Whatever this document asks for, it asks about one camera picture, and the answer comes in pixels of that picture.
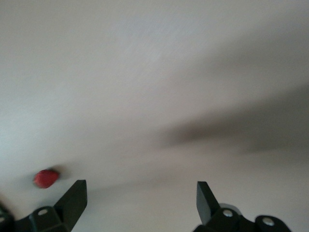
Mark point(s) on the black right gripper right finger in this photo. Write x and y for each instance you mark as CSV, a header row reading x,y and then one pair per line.
x,y
205,205

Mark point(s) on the small red strawberry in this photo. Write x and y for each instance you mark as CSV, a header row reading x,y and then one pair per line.
x,y
46,178

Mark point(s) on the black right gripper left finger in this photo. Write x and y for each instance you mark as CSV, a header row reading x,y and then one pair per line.
x,y
72,205

